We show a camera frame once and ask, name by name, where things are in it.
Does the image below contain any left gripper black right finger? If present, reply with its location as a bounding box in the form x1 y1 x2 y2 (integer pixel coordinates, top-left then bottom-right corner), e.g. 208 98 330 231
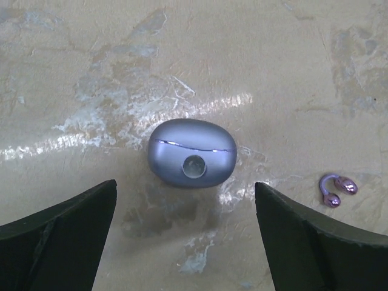
255 182 387 291

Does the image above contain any purple earbud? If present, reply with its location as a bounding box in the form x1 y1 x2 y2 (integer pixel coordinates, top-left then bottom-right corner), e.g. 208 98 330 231
318 173 358 208

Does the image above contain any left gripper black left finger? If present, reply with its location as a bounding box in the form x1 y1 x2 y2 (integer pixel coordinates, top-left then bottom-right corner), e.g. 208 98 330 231
1 179 117 290

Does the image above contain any blue-grey earbud charging case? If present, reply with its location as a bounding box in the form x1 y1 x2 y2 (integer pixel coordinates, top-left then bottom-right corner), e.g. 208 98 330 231
147 118 237 189

